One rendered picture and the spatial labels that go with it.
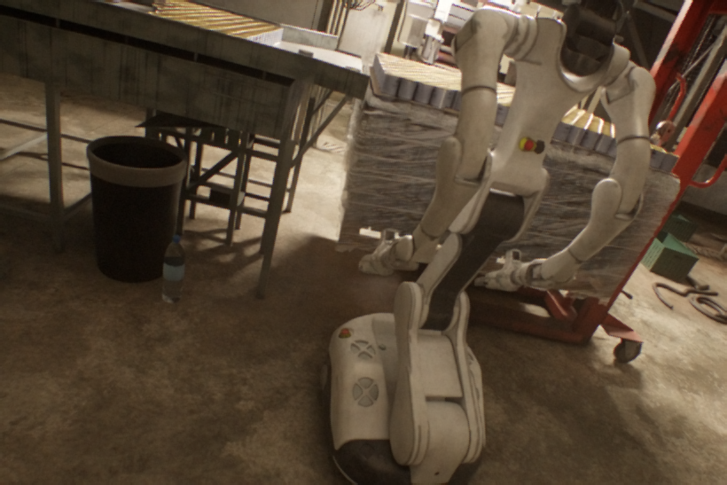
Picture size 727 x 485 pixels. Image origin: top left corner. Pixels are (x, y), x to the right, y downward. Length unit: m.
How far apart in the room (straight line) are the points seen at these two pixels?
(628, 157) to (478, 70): 0.46
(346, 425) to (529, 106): 1.07
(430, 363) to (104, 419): 1.09
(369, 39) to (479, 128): 3.90
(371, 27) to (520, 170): 3.74
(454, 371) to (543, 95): 0.87
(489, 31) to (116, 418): 1.59
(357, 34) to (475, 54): 3.82
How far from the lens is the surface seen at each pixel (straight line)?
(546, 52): 1.13
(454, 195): 0.98
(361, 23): 4.81
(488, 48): 1.04
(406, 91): 1.86
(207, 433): 1.70
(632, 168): 1.25
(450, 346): 1.54
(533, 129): 1.21
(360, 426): 1.51
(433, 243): 1.09
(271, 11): 4.57
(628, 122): 1.29
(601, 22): 1.19
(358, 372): 1.52
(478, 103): 0.98
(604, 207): 1.25
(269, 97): 1.88
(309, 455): 1.70
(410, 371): 1.41
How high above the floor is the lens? 1.36
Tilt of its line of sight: 27 degrees down
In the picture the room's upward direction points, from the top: 18 degrees clockwise
